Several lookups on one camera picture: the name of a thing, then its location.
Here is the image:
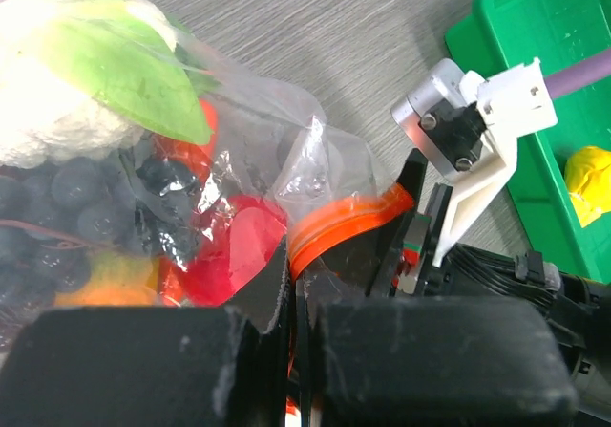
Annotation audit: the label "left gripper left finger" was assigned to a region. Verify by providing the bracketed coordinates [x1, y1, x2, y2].
[1, 245, 289, 426]

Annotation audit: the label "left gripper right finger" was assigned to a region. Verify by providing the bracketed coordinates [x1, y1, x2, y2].
[295, 271, 579, 426]

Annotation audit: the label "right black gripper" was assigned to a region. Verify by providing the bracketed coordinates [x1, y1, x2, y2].
[324, 148, 610, 417]

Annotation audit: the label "red fake tomato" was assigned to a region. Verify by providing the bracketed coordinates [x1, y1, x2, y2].
[179, 194, 287, 307]

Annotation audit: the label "clear zip top bag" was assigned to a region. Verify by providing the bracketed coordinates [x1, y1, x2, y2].
[1, 0, 414, 352]

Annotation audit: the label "yellow fake pepper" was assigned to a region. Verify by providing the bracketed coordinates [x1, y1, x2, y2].
[564, 146, 610, 227]

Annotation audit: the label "dark fake grapes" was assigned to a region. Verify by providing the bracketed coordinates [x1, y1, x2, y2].
[1, 144, 209, 310]

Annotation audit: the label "orange fake fruit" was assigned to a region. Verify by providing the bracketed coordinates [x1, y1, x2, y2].
[54, 251, 159, 307]

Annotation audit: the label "green fake lettuce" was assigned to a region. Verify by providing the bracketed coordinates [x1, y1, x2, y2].
[37, 13, 212, 145]

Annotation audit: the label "white fake cauliflower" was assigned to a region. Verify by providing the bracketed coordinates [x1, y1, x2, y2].
[1, 0, 178, 168]

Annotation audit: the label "green plastic bin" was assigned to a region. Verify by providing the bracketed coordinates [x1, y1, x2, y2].
[445, 0, 610, 284]

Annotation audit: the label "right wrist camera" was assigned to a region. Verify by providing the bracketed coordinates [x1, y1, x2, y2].
[390, 58, 558, 267]

